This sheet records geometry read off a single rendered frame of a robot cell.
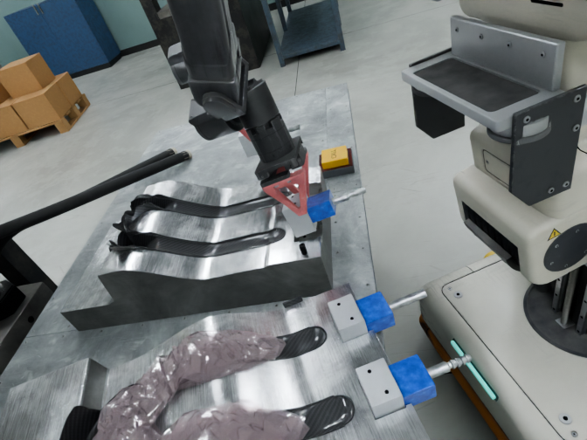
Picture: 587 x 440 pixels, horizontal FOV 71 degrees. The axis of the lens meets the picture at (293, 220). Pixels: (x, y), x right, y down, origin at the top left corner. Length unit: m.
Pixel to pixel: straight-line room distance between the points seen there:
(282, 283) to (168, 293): 0.20
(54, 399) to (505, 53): 0.77
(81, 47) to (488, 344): 7.21
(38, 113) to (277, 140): 4.83
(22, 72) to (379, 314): 5.18
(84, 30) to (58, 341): 6.85
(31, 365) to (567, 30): 0.99
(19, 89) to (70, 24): 2.30
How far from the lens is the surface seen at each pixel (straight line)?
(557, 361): 1.24
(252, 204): 0.81
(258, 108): 0.59
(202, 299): 0.74
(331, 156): 0.96
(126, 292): 0.77
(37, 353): 0.95
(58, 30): 7.76
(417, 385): 0.51
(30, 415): 0.67
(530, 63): 0.65
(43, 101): 5.27
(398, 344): 1.58
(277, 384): 0.55
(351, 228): 0.80
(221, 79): 0.52
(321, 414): 0.54
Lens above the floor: 1.32
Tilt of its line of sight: 37 degrees down
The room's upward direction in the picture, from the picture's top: 20 degrees counter-clockwise
